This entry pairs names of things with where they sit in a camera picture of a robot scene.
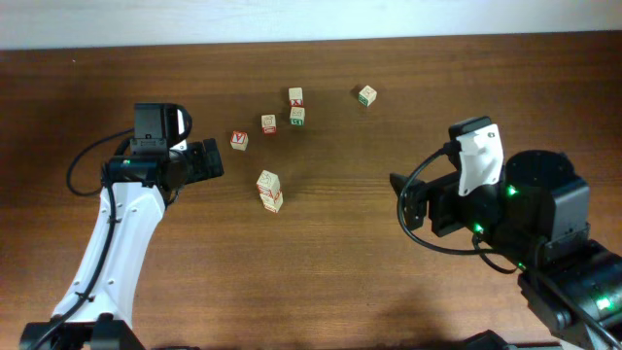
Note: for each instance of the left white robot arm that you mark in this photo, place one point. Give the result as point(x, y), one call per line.
point(137, 189)

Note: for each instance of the green edged M block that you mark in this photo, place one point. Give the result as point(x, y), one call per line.
point(297, 116)

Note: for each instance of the wooden K picture block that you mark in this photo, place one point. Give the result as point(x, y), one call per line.
point(268, 184)

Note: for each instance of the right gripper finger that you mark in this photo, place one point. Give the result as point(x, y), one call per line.
point(415, 205)
point(415, 189)

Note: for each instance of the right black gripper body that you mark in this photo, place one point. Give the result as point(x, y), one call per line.
point(446, 206)

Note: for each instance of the top red edged block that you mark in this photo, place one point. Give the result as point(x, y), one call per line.
point(295, 95)

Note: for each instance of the red edged 6 block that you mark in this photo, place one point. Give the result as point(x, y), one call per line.
point(272, 203)

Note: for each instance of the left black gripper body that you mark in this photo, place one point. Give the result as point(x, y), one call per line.
point(196, 162)

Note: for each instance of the green edged far block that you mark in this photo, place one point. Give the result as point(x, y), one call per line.
point(367, 95)

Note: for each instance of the red V letter block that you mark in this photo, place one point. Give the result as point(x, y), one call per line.
point(239, 140)

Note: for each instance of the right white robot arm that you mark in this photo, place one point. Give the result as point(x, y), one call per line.
point(527, 216)

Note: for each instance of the red spiral picture block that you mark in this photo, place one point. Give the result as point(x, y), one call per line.
point(268, 124)

